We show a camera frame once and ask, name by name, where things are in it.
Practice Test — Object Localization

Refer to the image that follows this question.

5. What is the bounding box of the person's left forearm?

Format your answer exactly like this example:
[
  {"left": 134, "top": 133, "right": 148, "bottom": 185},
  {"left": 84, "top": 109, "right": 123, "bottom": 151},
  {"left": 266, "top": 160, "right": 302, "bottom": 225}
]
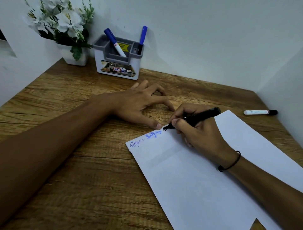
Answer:
[{"left": 0, "top": 93, "right": 115, "bottom": 227}]

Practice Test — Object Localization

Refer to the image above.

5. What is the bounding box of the black marker pen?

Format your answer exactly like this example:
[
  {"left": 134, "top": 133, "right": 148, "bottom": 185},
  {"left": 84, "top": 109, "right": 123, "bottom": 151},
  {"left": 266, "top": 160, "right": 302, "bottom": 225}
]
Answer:
[{"left": 163, "top": 107, "right": 221, "bottom": 131}]

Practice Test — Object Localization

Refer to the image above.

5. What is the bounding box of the person's right forearm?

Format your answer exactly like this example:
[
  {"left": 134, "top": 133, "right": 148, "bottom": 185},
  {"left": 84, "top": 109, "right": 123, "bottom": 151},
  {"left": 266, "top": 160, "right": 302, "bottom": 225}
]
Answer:
[{"left": 219, "top": 154, "right": 303, "bottom": 230}]

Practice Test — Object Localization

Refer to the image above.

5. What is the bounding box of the white flower pot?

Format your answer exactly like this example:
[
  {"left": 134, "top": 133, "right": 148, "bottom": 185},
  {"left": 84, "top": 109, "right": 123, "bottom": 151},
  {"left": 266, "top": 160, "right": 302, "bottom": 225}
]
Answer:
[{"left": 56, "top": 43, "right": 89, "bottom": 66}]

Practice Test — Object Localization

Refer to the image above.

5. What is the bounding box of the artificial white flower plant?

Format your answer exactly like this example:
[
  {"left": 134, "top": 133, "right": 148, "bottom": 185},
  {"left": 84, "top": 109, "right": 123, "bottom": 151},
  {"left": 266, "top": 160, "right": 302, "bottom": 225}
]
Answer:
[{"left": 23, "top": 0, "right": 95, "bottom": 61}]

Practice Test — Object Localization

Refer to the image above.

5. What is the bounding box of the person's left hand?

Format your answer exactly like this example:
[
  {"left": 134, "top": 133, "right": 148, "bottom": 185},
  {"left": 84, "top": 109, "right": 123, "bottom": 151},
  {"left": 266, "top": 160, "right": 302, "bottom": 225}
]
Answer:
[{"left": 111, "top": 80, "right": 175, "bottom": 130}]

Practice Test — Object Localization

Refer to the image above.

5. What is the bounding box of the white marker with black cap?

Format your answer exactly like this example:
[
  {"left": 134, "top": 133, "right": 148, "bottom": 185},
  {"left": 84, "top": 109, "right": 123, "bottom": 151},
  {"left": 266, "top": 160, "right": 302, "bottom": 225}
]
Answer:
[{"left": 243, "top": 109, "right": 278, "bottom": 116}]

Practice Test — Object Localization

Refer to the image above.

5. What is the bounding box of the white marker with blue cap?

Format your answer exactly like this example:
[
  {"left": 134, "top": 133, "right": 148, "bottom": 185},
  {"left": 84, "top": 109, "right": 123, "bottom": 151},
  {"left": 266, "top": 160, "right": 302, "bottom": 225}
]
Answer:
[{"left": 103, "top": 28, "right": 127, "bottom": 58}]

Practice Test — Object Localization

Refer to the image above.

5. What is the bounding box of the white paper sheet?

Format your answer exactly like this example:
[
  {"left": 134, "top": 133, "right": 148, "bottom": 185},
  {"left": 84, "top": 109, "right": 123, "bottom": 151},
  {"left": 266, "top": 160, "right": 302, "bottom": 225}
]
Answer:
[{"left": 125, "top": 110, "right": 303, "bottom": 230}]

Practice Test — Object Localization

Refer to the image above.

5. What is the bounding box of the blue pen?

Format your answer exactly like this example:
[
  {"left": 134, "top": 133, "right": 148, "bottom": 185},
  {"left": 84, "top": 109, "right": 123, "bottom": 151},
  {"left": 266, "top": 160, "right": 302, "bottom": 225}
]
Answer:
[{"left": 138, "top": 26, "right": 148, "bottom": 55}]

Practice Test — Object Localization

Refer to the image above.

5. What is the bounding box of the person's right hand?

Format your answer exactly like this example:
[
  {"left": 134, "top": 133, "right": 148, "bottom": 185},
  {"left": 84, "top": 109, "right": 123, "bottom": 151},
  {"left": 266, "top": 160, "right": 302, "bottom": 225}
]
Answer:
[{"left": 169, "top": 103, "right": 238, "bottom": 169}]

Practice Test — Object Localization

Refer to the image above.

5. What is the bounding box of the white and grey pen holder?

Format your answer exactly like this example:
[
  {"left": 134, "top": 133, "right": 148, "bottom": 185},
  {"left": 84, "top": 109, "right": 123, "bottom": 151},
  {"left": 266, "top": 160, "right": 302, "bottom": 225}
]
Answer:
[{"left": 92, "top": 34, "right": 144, "bottom": 80}]

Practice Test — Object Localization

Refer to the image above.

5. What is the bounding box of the black cord bracelet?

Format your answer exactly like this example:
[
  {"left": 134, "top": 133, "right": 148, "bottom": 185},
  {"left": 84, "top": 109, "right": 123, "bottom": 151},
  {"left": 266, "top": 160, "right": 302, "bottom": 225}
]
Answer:
[{"left": 218, "top": 151, "right": 241, "bottom": 172}]

